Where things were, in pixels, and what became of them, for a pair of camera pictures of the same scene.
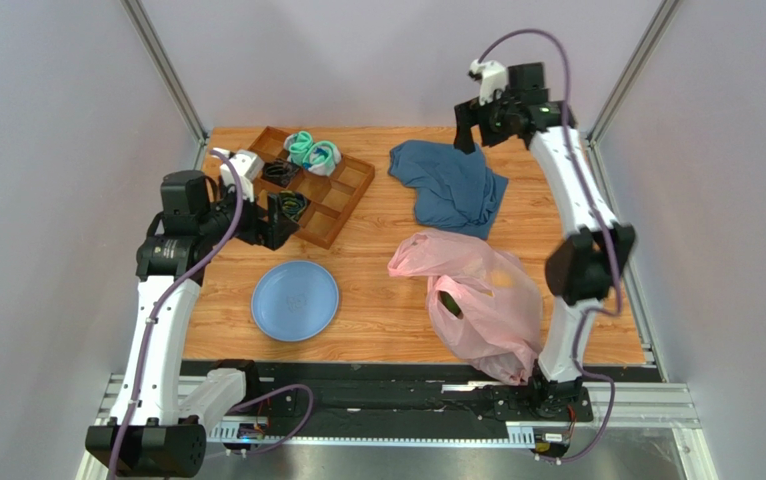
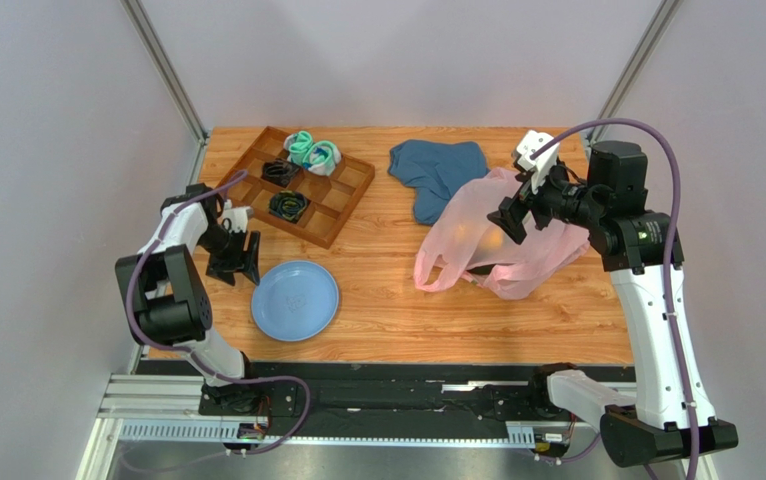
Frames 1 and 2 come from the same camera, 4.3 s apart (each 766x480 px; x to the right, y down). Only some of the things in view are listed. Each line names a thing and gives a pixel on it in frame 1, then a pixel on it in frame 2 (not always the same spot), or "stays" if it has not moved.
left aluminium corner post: (169, 76) stays
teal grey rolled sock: (322, 157) stays
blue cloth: (454, 189) stays
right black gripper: (466, 116) → (526, 204)
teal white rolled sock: (297, 145) stays
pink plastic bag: (484, 302) → (465, 243)
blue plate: (295, 300) stays
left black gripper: (273, 232) → (225, 272)
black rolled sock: (279, 172) stays
